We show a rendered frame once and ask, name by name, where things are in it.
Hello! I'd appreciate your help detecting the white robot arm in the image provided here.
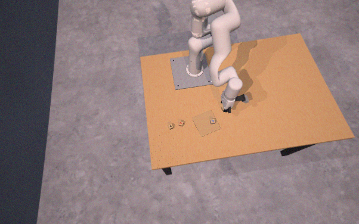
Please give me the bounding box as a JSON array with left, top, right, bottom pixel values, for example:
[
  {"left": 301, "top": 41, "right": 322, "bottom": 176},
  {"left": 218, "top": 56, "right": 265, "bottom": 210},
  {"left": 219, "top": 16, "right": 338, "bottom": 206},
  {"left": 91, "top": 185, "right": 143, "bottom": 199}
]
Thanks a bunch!
[{"left": 186, "top": 0, "right": 249, "bottom": 104}]

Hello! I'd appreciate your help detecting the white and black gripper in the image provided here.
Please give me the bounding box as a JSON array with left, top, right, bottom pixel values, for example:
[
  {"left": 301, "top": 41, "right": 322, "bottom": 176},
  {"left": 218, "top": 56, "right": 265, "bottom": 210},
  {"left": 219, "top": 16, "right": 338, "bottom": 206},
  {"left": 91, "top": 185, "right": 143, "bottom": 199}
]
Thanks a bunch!
[{"left": 221, "top": 90, "right": 235, "bottom": 113}]

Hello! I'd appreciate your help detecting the tan flat mat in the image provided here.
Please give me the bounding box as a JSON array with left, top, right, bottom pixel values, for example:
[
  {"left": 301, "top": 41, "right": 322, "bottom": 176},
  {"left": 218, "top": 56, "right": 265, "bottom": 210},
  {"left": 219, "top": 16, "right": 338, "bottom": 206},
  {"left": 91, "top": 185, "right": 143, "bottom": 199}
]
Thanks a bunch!
[{"left": 192, "top": 111, "right": 221, "bottom": 137}]

